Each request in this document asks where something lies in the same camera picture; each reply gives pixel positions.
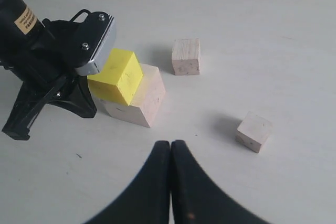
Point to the medium wooden cube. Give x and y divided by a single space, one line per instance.
186 57

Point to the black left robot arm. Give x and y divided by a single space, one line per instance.
23 17

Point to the large wooden cube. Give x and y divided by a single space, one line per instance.
146 101

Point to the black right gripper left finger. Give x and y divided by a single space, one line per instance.
147 197

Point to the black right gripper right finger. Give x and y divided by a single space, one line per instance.
196 198

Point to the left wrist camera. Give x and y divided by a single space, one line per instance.
91 43

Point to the small wooden cube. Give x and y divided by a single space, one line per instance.
253 132

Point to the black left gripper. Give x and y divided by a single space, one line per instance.
37 58

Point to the yellow cube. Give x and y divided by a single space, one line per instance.
119 79

